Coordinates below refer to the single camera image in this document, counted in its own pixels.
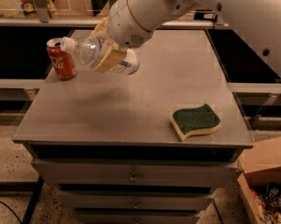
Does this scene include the metal railing frame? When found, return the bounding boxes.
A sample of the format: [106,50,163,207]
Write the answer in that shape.
[0,0,232,30]

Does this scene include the grey drawer cabinet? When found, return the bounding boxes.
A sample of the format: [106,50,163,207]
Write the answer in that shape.
[13,30,253,224]

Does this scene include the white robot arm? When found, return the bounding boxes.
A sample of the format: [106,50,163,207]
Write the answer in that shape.
[92,0,281,77]

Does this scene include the clear bottle with blue label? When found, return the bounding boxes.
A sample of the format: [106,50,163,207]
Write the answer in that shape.
[61,35,140,75]

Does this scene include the green and yellow sponge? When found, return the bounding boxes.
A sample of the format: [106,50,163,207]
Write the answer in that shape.
[170,104,220,141]

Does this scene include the black cable on floor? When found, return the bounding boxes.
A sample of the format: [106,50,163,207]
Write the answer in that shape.
[0,193,24,224]

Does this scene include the brown cardboard box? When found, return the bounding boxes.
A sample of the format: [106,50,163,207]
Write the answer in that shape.
[237,136,281,224]

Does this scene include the snack packets in box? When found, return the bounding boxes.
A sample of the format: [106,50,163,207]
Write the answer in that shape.
[251,183,281,224]

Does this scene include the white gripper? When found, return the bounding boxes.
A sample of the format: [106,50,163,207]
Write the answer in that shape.
[91,0,153,73]

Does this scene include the red cola can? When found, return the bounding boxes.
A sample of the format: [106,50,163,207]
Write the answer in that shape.
[47,37,76,80]

